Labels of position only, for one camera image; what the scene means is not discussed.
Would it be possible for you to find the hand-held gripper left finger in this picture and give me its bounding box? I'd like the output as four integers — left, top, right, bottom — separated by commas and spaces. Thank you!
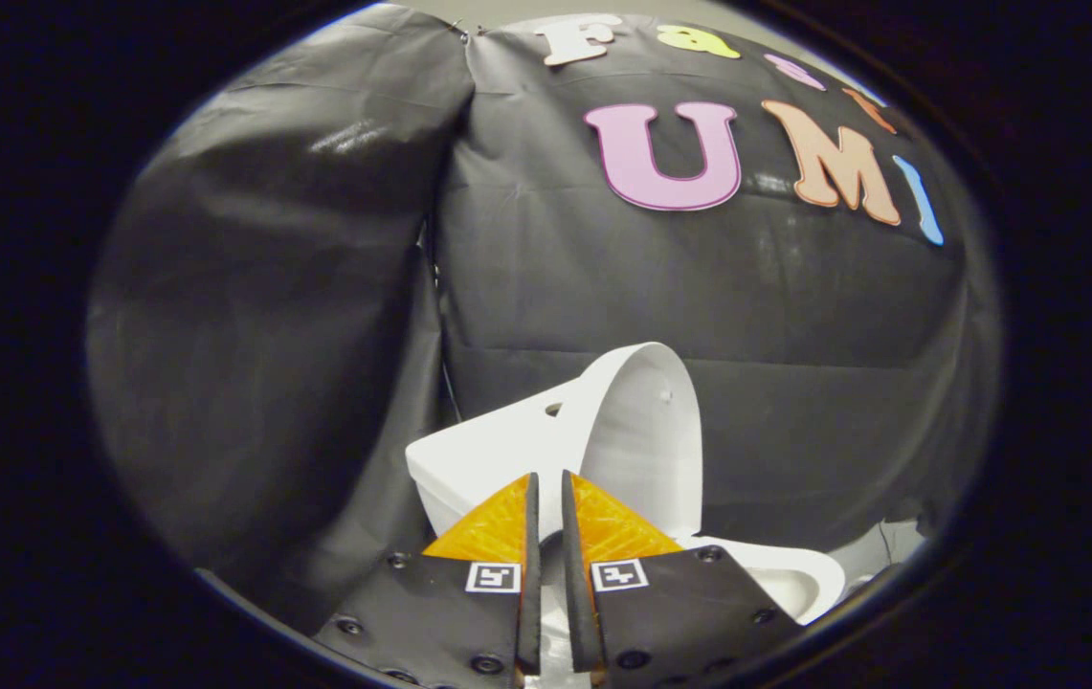
313, 472, 543, 689

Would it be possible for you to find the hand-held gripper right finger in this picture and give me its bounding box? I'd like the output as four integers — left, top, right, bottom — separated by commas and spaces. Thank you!
561, 469, 806, 689

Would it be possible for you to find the white toilet lid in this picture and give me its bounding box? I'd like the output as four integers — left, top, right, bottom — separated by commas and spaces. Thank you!
553, 342, 705, 543

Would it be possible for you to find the white toilet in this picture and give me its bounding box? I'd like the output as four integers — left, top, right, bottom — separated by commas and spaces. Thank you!
405, 377, 849, 689

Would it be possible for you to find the black backdrop cloth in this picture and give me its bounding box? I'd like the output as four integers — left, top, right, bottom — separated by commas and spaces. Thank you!
86, 4, 1002, 638

